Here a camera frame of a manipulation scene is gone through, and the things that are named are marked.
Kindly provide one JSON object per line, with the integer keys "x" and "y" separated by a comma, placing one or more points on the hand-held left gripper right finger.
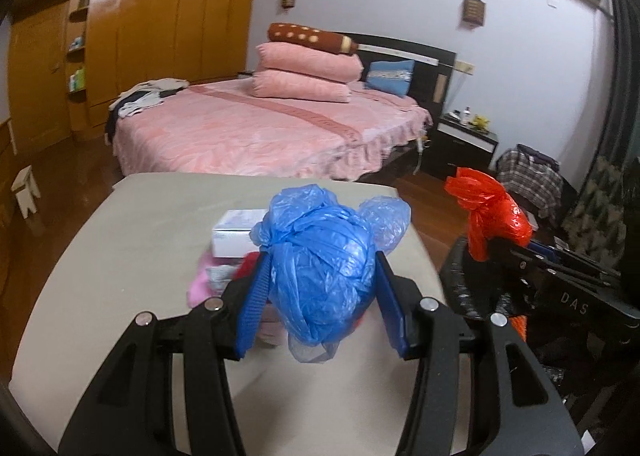
{"x": 392, "y": 311}

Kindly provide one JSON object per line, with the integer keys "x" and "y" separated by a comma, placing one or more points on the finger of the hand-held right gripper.
{"x": 520, "y": 258}
{"x": 542, "y": 249}

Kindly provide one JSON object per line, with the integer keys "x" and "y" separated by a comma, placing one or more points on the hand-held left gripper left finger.
{"x": 252, "y": 306}

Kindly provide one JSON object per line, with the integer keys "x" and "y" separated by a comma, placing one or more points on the red cloth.
{"x": 247, "y": 266}

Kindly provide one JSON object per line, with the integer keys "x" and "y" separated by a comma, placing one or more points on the red plastic bag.
{"x": 500, "y": 221}

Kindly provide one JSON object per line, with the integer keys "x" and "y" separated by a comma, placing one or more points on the black trash bin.
{"x": 460, "y": 286}

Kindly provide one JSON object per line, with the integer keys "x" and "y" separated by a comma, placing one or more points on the blue plastic bag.
{"x": 320, "y": 261}

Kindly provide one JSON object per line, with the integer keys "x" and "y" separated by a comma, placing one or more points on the white printed packet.
{"x": 220, "y": 275}

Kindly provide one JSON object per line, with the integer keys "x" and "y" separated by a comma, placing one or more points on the pink cloth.
{"x": 202, "y": 286}

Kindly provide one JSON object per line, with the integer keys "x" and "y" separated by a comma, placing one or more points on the patterned dark cloth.
{"x": 595, "y": 206}

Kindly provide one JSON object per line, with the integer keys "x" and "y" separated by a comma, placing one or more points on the plaid bag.
{"x": 530, "y": 181}

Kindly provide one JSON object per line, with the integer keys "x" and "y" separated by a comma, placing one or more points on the white cardboard box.
{"x": 235, "y": 236}

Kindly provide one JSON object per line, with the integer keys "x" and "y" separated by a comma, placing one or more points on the black nightstand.
{"x": 460, "y": 146}

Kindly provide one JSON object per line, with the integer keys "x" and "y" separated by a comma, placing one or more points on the yellow flowers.
{"x": 481, "y": 123}

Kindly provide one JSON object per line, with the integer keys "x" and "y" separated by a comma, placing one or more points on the white bottle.
{"x": 467, "y": 116}

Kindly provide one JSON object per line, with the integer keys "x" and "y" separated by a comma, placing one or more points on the dark curtain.
{"x": 625, "y": 111}

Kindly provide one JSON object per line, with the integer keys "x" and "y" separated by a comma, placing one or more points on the bed with pink bedspread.
{"x": 240, "y": 136}

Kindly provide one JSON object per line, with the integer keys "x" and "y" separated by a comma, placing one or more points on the black headboard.
{"x": 425, "y": 71}

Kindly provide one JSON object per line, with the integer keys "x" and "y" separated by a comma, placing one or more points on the blue cushion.
{"x": 390, "y": 76}

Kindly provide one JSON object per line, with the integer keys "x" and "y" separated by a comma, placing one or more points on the pile of clothes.
{"x": 135, "y": 98}

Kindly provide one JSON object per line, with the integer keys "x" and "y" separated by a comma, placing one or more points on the small white stool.
{"x": 25, "y": 186}

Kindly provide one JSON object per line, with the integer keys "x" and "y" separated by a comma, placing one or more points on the brown dotted bolster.
{"x": 305, "y": 38}

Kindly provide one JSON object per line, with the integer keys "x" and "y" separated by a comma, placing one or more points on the wooden wardrobe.
{"x": 150, "y": 36}

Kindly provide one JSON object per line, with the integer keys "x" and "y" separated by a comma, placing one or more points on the wall socket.
{"x": 465, "y": 67}

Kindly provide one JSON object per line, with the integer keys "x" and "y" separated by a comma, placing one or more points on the large wooden wall lamp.
{"x": 473, "y": 11}

